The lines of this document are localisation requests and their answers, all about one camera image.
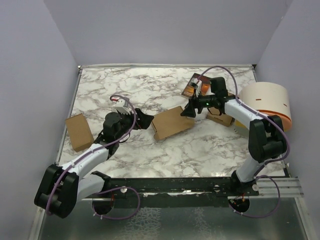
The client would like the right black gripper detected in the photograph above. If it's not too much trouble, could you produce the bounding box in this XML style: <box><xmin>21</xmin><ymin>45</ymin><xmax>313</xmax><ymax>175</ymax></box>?
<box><xmin>181</xmin><ymin>88</ymin><xmax>217</xmax><ymax>118</ymax></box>

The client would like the small cardboard piece left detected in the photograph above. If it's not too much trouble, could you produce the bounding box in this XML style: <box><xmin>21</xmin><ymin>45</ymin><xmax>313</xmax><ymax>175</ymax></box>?
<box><xmin>65</xmin><ymin>113</ymin><xmax>94</xmax><ymax>152</ymax></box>

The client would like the white orange tape dispenser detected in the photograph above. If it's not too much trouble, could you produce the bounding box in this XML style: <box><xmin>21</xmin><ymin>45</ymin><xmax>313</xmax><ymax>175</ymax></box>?
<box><xmin>238</xmin><ymin>82</ymin><xmax>293</xmax><ymax>131</ymax></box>

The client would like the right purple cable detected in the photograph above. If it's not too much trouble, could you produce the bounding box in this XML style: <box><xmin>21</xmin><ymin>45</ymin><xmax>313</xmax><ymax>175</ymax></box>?
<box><xmin>197</xmin><ymin>65</ymin><xmax>292</xmax><ymax>219</ymax></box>

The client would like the black mounting rail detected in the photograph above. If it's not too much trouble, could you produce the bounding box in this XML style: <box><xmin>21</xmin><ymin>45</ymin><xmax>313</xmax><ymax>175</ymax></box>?
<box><xmin>85</xmin><ymin>173</ymin><xmax>259</xmax><ymax>209</ymax></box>

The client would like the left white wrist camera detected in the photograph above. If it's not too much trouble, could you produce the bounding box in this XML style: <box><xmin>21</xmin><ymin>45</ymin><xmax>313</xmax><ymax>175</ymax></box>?
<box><xmin>114</xmin><ymin>98</ymin><xmax>131</xmax><ymax>115</ymax></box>

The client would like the folded brown cardboard box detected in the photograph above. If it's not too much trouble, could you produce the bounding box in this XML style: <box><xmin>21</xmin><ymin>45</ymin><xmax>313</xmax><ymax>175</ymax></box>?
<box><xmin>206</xmin><ymin>107</ymin><xmax>235</xmax><ymax>127</ymax></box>

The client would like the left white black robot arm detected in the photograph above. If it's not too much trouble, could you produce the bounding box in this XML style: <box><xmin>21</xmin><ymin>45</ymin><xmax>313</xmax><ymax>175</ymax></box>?
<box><xmin>34</xmin><ymin>108</ymin><xmax>154</xmax><ymax>219</ymax></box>

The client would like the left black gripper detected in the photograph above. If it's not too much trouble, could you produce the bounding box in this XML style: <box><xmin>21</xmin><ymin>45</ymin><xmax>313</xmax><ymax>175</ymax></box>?
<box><xmin>115</xmin><ymin>108</ymin><xmax>154</xmax><ymax>140</ymax></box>

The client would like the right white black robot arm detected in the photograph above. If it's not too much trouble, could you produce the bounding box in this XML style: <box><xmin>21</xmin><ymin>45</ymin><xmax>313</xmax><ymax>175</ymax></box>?
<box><xmin>180</xmin><ymin>77</ymin><xmax>289</xmax><ymax>196</ymax></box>

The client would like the dark orange paperback book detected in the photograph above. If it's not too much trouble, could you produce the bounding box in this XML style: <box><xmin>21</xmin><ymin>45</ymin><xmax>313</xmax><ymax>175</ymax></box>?
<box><xmin>181</xmin><ymin>73</ymin><xmax>211</xmax><ymax>98</ymax></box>

